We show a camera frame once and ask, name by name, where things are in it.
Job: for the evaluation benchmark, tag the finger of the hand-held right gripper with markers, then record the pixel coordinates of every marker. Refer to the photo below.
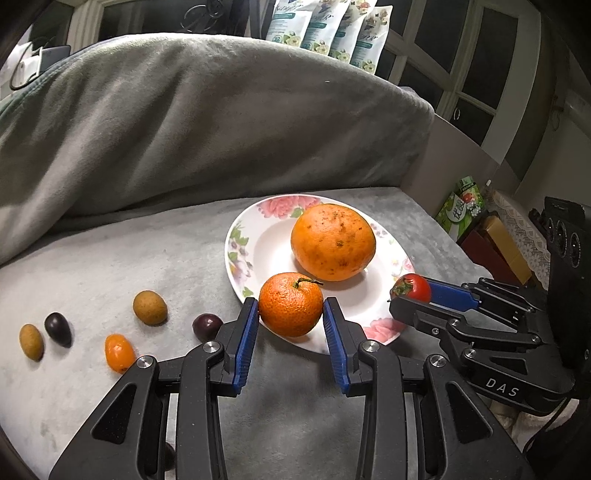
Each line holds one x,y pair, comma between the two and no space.
452,295
415,316

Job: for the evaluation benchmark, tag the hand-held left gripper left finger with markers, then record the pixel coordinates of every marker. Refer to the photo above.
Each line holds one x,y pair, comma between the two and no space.
244,341

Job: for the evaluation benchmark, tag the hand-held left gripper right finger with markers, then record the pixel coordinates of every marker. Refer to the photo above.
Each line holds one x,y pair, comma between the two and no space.
336,341

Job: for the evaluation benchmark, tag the red cherry tomato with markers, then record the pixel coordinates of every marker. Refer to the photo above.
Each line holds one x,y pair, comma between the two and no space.
418,286

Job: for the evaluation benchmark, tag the reddish purple round grape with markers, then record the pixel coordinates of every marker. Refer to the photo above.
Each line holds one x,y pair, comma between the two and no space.
207,325

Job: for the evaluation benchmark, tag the small mandarin with stem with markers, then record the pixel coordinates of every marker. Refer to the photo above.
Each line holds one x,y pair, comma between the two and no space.
290,304

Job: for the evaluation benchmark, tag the floral white plate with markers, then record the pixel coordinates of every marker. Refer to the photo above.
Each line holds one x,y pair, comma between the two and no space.
272,249

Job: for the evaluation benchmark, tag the large brown longan fruit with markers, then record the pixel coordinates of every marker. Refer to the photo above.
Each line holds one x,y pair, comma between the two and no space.
150,308

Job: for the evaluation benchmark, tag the orange kumquat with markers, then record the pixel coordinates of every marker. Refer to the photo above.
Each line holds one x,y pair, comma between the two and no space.
120,353

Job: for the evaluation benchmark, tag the dark oval grape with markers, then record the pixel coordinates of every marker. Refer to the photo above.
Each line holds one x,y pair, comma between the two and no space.
58,328

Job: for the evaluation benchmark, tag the small brown longan fruit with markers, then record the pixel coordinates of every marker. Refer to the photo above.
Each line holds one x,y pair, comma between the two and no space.
31,342

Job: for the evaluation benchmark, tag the yellow brown box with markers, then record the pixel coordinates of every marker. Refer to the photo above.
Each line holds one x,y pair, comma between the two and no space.
508,244

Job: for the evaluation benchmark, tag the green tissue pack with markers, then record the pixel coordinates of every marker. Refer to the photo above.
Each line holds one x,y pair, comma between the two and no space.
450,214

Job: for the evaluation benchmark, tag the white lace cloth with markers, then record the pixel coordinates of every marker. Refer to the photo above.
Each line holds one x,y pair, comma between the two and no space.
526,235

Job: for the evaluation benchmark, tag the large orange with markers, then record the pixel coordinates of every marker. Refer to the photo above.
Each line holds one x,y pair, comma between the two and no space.
332,242

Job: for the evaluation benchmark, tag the green snack packet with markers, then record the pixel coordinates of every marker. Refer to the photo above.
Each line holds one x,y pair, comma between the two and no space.
471,194

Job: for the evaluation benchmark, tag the grey fleece blanket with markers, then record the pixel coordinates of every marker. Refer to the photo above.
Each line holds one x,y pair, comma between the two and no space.
138,138

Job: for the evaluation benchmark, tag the grey flat device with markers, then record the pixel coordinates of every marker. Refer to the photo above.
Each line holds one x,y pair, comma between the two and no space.
56,56

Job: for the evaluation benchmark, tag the white charger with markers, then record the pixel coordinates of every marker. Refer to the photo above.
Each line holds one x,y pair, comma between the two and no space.
31,62

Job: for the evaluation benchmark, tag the white window frame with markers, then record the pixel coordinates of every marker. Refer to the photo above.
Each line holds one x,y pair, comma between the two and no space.
466,50

